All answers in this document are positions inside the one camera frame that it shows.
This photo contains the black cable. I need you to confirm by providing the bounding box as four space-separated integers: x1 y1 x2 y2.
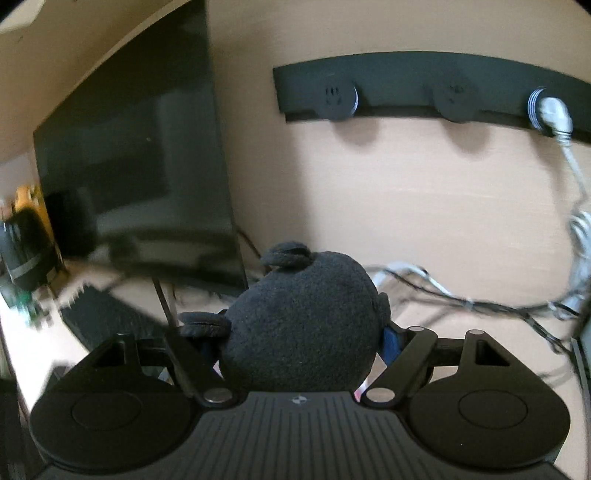
369 263 583 356

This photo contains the dark container with grey band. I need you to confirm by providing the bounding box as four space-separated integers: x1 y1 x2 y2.
0 210 63 291

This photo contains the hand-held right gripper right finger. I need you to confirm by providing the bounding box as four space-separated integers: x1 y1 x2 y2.
360 323 513 407

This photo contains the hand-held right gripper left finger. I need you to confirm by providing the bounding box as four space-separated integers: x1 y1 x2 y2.
95 330 234 407

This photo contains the wooden desktop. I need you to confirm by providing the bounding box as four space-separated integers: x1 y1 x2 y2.
0 258 591 480

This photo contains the black keyboard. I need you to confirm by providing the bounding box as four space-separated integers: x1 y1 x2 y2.
59 284 171 356

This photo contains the black wall socket rail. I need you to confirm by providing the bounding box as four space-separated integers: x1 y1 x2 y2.
272 51 591 139

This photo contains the green blurry object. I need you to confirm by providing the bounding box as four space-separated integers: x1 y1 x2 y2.
7 288 47 326

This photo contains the grey cable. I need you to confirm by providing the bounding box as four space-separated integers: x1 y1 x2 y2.
372 261 462 301

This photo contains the black plush toy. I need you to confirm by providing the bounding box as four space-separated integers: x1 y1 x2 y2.
178 241 392 393

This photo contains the black computer monitor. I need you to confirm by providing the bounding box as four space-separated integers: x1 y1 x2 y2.
33 0 250 298

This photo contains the white cable bundle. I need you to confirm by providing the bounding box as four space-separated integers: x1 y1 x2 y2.
526 88 591 324

